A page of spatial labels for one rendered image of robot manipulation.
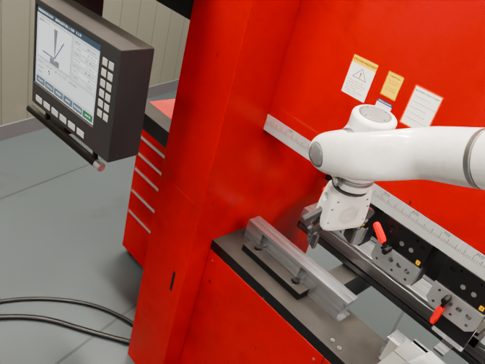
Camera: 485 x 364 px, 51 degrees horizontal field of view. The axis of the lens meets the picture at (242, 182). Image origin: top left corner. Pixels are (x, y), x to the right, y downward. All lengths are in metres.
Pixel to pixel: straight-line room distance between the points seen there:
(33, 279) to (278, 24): 1.97
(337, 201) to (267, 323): 0.95
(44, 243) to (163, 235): 1.29
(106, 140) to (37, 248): 1.67
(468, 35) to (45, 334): 2.22
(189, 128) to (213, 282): 0.64
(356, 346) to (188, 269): 0.68
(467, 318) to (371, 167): 0.79
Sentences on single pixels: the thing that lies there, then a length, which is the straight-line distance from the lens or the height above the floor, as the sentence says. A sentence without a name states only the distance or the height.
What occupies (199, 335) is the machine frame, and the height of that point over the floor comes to 0.40.
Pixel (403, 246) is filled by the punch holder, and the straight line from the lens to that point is 1.56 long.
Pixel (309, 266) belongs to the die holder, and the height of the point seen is 0.97.
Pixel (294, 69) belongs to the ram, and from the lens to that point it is 1.68.
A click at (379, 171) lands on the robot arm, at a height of 1.72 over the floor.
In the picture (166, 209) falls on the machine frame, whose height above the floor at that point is 0.92.
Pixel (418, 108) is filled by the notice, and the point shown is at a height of 1.66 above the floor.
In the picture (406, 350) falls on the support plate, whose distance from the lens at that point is 1.68.
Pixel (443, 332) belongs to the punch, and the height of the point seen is 1.10.
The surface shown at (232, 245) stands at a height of 0.88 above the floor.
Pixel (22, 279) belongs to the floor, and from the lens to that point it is 2.98.
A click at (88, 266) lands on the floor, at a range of 3.05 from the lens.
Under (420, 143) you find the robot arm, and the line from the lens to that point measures 0.84.
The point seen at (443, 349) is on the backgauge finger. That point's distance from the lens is 1.75.
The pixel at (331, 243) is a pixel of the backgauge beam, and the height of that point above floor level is 0.93.
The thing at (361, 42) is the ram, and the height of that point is 1.75.
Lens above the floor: 2.07
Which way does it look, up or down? 30 degrees down
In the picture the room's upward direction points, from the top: 16 degrees clockwise
